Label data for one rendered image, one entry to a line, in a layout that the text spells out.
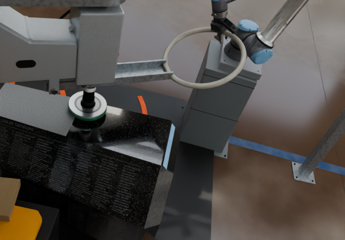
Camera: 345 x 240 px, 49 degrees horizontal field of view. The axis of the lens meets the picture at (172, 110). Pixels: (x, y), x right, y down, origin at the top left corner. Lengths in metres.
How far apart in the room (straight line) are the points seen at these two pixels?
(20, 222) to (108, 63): 0.85
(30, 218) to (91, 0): 1.03
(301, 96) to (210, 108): 1.66
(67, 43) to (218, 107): 1.57
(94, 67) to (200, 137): 1.63
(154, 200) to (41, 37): 1.02
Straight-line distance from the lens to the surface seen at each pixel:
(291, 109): 4.23
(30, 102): 2.29
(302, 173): 3.60
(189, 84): 2.09
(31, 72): 1.86
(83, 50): 1.81
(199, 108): 3.06
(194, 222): 2.93
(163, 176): 2.10
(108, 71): 1.92
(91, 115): 2.15
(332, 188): 3.72
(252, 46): 2.68
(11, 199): 1.95
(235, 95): 2.94
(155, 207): 2.14
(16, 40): 1.75
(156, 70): 2.20
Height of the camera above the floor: 2.49
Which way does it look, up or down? 43 degrees down
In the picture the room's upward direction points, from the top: 18 degrees clockwise
